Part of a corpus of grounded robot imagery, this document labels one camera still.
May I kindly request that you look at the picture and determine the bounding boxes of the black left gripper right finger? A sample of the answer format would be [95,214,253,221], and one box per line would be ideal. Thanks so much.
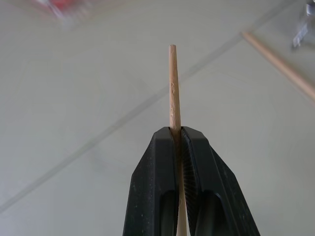
[181,126,261,236]

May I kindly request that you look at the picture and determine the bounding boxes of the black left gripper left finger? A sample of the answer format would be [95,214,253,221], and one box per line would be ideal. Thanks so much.
[122,126,183,236]

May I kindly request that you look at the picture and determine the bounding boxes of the wooden chopstick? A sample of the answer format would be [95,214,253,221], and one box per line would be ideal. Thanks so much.
[168,44,189,236]
[241,31,315,99]

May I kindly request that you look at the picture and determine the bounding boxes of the metal spoon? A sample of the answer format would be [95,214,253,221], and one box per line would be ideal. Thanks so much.
[291,0,315,50]

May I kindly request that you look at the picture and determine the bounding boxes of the red and white packet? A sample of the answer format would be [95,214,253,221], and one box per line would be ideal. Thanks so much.
[34,0,92,27]

